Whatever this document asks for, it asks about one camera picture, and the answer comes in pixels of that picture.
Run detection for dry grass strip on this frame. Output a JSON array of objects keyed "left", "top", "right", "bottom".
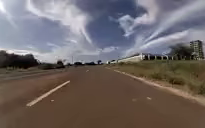
[{"left": 0, "top": 65, "right": 66, "bottom": 77}]

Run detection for reddish-brown asphalt road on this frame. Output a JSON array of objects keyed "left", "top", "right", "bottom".
[{"left": 0, "top": 64, "right": 205, "bottom": 128}]

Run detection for dry grass verge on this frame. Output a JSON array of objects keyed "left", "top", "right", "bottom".
[{"left": 107, "top": 59, "right": 205, "bottom": 100}]

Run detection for distant trees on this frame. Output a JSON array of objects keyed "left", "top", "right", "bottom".
[{"left": 55, "top": 59, "right": 104, "bottom": 66}]

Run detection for white dashed centre line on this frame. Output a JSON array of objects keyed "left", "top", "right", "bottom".
[{"left": 25, "top": 68, "right": 90, "bottom": 108}]

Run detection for large tree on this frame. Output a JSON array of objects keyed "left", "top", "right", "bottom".
[{"left": 168, "top": 43, "right": 194, "bottom": 61}]

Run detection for pale kerb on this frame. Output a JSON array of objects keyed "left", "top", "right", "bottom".
[{"left": 104, "top": 66, "right": 205, "bottom": 108}]

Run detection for long pale boundary wall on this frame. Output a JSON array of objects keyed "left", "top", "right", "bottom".
[{"left": 106, "top": 52, "right": 178, "bottom": 65}]

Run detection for row of dark trees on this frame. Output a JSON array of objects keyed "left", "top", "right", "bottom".
[{"left": 0, "top": 50, "right": 41, "bottom": 70}]

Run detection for tall building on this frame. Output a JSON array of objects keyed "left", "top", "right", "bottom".
[{"left": 189, "top": 39, "right": 205, "bottom": 61}]

